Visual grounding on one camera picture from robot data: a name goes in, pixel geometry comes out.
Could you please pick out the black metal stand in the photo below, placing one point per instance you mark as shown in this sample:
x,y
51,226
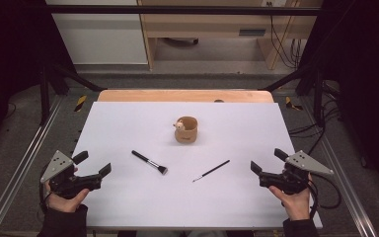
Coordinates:
x,y
44,98
318,98

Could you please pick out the white cabinet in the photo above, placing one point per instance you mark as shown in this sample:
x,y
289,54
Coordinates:
x,y
102,39

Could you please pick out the yellow black tape strip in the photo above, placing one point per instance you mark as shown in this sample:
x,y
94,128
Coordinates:
x,y
291,103
80,103

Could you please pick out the black horizontal bar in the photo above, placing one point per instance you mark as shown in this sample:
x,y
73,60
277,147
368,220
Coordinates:
x,y
177,10

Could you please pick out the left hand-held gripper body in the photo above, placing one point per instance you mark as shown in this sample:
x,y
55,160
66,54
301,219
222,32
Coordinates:
x,y
59,164

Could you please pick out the wooden cup with animal figure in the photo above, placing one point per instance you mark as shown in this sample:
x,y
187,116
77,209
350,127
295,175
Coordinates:
x,y
187,135

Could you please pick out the aluminium rail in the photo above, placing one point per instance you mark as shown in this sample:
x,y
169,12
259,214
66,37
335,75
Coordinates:
x,y
19,164
345,184

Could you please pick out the light wooden desk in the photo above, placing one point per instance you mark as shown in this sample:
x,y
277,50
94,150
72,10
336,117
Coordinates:
x,y
210,26

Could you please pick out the person's right hand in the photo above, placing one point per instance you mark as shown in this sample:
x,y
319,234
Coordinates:
x,y
296,205

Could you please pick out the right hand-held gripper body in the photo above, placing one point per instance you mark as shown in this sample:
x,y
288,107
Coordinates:
x,y
304,163

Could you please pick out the thin black makeup brush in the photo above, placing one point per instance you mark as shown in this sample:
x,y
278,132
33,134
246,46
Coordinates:
x,y
212,170

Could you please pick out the black curtain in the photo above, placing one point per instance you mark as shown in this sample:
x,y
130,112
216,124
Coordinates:
x,y
368,82
10,49

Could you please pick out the person's left hand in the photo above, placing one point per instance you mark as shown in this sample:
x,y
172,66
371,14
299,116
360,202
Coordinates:
x,y
66,204

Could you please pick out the white board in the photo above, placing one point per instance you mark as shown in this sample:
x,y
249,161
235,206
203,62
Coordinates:
x,y
184,197

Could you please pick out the wooden table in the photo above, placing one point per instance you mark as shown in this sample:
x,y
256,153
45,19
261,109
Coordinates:
x,y
177,95

